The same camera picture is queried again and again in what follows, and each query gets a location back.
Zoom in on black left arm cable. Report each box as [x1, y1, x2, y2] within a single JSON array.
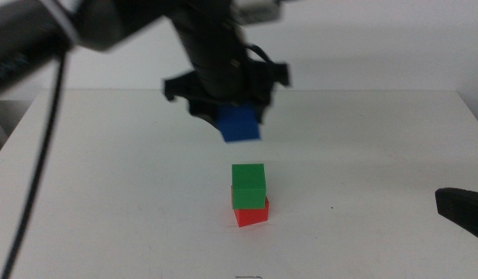
[[0, 52, 68, 279]]

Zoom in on blue cube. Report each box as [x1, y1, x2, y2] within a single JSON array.
[[216, 103, 262, 144]]

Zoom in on green cube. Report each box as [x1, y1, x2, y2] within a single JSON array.
[[231, 163, 267, 211]]

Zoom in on red cube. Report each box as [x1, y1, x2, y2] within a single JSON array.
[[232, 196, 270, 228]]

